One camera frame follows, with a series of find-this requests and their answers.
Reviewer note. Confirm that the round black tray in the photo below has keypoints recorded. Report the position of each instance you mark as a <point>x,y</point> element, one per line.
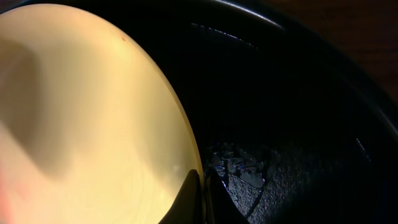
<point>296,131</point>

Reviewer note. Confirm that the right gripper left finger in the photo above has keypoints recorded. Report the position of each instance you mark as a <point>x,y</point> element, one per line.
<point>187,206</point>

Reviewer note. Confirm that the yellow plate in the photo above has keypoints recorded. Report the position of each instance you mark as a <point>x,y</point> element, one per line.
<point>91,129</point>

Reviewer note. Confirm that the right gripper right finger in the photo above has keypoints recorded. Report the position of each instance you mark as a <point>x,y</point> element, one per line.
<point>220,208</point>

